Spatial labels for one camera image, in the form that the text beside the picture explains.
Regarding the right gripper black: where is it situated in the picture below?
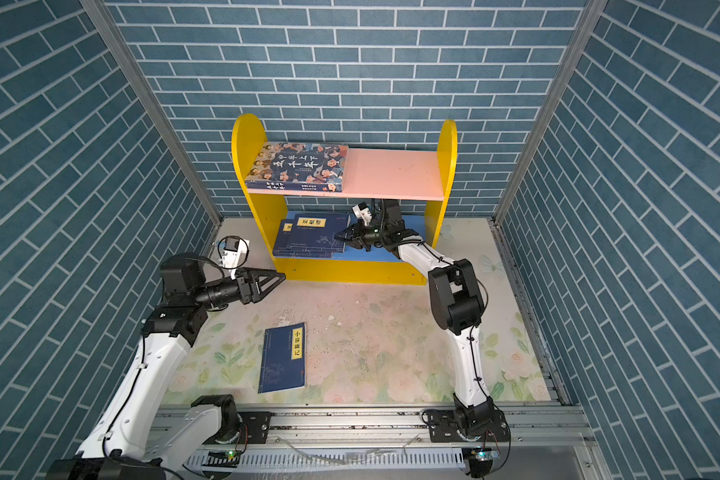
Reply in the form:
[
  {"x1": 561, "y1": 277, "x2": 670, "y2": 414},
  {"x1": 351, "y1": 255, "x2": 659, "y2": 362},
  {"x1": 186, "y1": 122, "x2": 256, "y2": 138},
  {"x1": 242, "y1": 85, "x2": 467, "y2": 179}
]
[{"x1": 337, "y1": 221, "x2": 391, "y2": 253}]

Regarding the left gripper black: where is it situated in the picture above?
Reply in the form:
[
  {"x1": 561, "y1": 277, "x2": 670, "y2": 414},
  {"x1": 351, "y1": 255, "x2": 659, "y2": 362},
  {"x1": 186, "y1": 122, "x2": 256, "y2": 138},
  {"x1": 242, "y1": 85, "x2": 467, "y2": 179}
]
[{"x1": 191, "y1": 266, "x2": 284, "y2": 313}]

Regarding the blue book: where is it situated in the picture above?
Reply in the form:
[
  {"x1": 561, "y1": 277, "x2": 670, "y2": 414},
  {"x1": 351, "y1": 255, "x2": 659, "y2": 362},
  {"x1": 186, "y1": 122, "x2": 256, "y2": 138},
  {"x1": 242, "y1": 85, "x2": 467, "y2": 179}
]
[
  {"x1": 288, "y1": 213, "x2": 350, "y2": 253},
  {"x1": 258, "y1": 323, "x2": 306, "y2": 394},
  {"x1": 272, "y1": 219, "x2": 295, "y2": 257}
]

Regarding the colourful illustrated thick book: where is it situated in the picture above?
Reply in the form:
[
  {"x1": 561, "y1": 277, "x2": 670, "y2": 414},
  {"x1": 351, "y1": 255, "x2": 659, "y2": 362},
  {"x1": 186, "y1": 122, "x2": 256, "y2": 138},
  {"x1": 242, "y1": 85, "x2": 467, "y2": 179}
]
[{"x1": 245, "y1": 142, "x2": 349, "y2": 193}]

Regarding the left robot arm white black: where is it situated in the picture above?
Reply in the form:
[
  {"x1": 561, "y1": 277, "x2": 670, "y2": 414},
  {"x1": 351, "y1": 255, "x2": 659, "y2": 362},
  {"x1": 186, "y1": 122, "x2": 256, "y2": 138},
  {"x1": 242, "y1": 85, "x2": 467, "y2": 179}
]
[{"x1": 46, "y1": 253, "x2": 286, "y2": 479}]

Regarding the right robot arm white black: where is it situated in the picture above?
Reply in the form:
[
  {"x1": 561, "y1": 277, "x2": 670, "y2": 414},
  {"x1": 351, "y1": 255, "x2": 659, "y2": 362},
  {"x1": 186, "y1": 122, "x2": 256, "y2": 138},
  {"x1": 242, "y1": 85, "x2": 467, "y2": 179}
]
[{"x1": 334, "y1": 199, "x2": 511, "y2": 444}]

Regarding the yellow shelf with coloured boards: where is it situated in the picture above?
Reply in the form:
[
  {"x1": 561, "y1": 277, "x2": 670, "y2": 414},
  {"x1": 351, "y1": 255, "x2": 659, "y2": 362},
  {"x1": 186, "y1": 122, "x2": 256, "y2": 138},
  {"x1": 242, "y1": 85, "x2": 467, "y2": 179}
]
[{"x1": 230, "y1": 114, "x2": 458, "y2": 285}]

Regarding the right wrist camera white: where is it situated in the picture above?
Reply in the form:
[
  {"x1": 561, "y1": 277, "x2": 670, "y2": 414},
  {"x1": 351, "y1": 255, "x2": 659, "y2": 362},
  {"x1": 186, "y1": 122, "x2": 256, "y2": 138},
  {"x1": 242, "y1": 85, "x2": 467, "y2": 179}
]
[{"x1": 352, "y1": 202, "x2": 373, "y2": 227}]

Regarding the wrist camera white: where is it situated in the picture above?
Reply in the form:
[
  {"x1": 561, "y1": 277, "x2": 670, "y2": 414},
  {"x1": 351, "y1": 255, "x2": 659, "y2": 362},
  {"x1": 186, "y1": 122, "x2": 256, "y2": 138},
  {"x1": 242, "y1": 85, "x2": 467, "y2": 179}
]
[
  {"x1": 352, "y1": 202, "x2": 373, "y2": 227},
  {"x1": 216, "y1": 235, "x2": 250, "y2": 278}
]

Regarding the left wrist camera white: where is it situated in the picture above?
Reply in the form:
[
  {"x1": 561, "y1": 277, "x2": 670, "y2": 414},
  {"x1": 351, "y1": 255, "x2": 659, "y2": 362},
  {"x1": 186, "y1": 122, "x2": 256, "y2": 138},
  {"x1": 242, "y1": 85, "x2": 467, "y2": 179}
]
[{"x1": 216, "y1": 235, "x2": 250, "y2": 278}]

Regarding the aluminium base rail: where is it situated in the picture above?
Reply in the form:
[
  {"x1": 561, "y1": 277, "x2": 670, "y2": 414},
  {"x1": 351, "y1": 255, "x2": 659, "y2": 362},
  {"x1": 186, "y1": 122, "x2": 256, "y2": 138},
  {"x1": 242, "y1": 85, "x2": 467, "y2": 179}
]
[{"x1": 80, "y1": 403, "x2": 613, "y2": 480}]

